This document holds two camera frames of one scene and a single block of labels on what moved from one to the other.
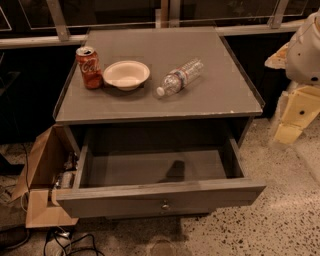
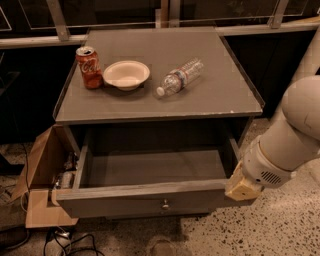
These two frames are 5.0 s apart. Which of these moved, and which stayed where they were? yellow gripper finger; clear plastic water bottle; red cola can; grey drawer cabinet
Moved: yellow gripper finger
Stayed: red cola can; grey drawer cabinet; clear plastic water bottle
